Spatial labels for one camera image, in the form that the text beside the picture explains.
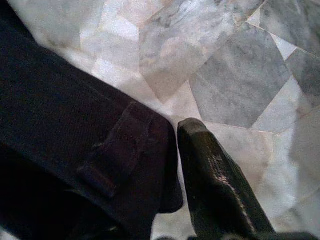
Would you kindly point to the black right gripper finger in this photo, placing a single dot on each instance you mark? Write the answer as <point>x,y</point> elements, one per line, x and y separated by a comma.
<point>215,180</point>

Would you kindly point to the navy knit sweater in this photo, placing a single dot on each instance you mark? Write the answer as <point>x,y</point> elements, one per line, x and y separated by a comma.
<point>62,125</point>

